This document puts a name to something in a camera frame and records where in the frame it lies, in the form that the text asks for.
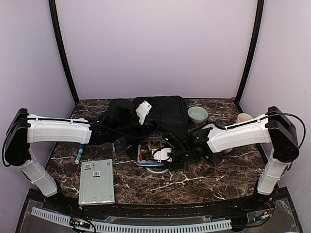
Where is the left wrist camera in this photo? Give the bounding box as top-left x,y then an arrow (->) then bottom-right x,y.
136,100 -> 152,125

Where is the white slotted cable duct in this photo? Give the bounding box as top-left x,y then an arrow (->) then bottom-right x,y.
31,207 -> 232,233

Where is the right black corner post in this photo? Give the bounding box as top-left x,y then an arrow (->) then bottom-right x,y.
235,0 -> 264,104

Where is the clear silver pen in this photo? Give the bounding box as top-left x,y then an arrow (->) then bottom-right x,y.
112,143 -> 116,156

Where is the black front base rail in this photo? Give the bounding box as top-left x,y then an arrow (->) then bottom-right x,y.
26,188 -> 290,221

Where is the green white marker pen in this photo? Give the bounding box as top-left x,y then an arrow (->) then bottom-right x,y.
75,144 -> 85,165

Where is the beige ceramic mug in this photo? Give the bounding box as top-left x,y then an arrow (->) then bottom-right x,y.
236,113 -> 253,124

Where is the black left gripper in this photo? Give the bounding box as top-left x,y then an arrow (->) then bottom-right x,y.
113,116 -> 157,141

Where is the dog picture book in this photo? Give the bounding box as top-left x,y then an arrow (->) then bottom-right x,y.
137,133 -> 166,167

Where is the left black corner post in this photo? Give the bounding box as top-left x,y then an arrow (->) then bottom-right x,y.
48,0 -> 80,104

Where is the black corner post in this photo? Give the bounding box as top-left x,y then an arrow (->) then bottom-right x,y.
235,0 -> 264,104
48,0 -> 80,104

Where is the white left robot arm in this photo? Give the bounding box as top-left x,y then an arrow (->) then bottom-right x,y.
1,100 -> 161,212

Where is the pale green ceramic bowl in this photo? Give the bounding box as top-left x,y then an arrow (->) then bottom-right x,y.
188,106 -> 208,124

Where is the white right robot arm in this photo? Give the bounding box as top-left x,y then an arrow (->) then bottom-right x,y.
163,106 -> 304,211

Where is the black student bag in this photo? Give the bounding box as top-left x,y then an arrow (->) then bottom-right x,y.
125,96 -> 190,159

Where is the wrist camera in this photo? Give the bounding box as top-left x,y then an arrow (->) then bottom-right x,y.
151,148 -> 172,163
136,100 -> 152,125

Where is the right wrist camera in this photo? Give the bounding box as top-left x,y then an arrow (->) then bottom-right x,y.
151,148 -> 172,163

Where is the small circuit board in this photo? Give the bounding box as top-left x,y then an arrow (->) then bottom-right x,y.
69,217 -> 91,230

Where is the grey notebook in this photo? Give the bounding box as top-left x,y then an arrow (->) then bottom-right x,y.
78,159 -> 115,206

